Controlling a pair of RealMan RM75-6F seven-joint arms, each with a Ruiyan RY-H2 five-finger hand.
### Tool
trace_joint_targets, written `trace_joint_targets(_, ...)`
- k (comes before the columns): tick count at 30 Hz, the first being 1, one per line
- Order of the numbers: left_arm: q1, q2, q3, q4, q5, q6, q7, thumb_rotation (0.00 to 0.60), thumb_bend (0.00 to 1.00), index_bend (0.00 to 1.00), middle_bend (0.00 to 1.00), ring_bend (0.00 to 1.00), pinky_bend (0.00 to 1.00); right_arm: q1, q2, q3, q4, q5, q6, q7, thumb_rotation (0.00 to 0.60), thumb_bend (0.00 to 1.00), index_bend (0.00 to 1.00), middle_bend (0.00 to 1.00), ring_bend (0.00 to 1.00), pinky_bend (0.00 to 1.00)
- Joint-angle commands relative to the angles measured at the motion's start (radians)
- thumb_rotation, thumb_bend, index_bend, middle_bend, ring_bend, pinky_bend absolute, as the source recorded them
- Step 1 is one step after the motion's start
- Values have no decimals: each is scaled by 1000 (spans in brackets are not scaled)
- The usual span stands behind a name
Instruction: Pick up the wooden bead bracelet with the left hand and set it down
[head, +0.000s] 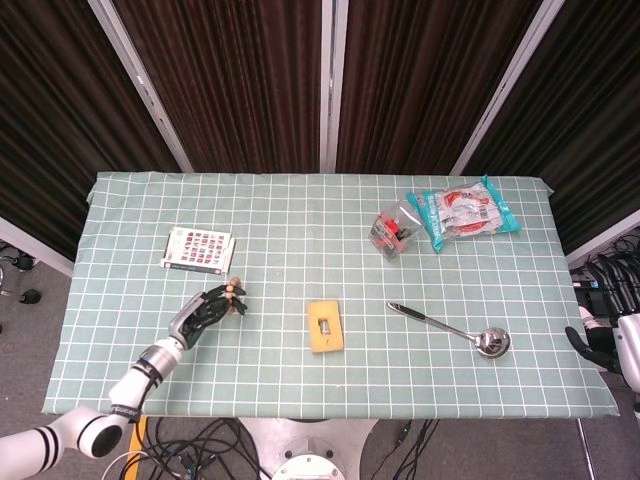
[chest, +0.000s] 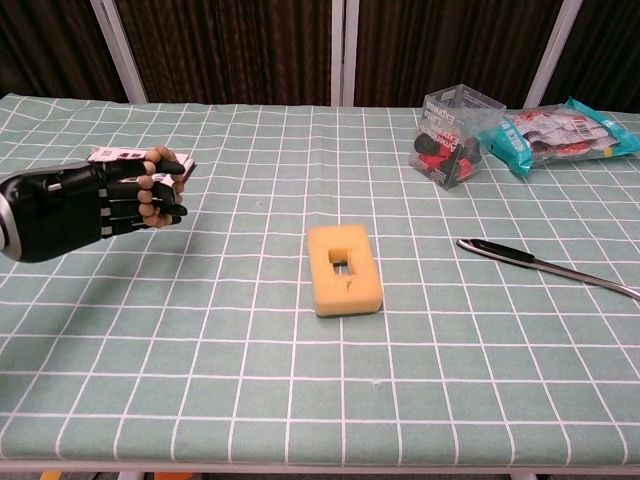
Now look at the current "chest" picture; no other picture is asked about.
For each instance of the long metal ladle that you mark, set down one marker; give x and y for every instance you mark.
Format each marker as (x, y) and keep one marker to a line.
(505, 252)

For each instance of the clear plastic box red contents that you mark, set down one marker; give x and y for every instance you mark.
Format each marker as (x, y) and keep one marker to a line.
(450, 145)

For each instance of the teal snack bag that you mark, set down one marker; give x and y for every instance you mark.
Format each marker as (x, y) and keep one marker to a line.
(560, 135)

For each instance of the green checked tablecloth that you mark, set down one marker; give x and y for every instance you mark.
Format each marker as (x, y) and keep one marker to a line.
(300, 375)

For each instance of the white screen frame post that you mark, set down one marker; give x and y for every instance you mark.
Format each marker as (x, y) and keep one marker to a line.
(120, 50)
(344, 50)
(555, 50)

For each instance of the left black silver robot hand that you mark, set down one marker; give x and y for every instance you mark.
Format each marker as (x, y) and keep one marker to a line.
(55, 210)

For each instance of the dark brown curtain panel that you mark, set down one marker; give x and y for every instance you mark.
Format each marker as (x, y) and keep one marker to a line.
(45, 45)
(450, 45)
(605, 50)
(225, 50)

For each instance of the flat printed card box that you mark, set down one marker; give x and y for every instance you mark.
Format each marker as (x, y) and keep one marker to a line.
(115, 153)

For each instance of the yellow sponge with rectangular hole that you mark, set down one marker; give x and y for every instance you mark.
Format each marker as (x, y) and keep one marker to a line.
(325, 290)

